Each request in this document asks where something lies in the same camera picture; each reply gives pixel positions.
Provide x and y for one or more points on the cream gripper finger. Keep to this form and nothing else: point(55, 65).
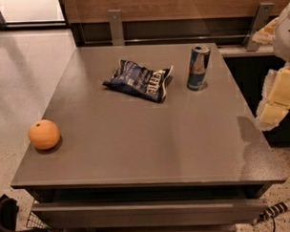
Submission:
point(275, 99)
point(267, 34)

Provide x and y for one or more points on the red bull can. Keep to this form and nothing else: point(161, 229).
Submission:
point(200, 55)

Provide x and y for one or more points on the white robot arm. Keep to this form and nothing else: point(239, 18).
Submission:
point(282, 44)

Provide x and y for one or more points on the blue kettle chips bag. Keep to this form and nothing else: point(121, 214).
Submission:
point(132, 79)

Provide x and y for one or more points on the grey cabinet drawer front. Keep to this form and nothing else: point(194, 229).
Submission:
point(147, 213)

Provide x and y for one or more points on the orange fruit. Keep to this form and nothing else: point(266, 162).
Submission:
point(44, 134)

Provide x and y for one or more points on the dark curved object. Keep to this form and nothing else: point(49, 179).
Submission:
point(11, 221)

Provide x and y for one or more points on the right metal bracket post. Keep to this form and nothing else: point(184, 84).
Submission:
point(260, 19)

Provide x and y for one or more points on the metal bracket post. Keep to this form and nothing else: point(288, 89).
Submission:
point(260, 19)
point(116, 27)

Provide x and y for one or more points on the left metal bracket post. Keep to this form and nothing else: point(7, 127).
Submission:
point(116, 27)

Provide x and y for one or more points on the wire basket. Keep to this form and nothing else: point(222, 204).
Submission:
point(33, 221)

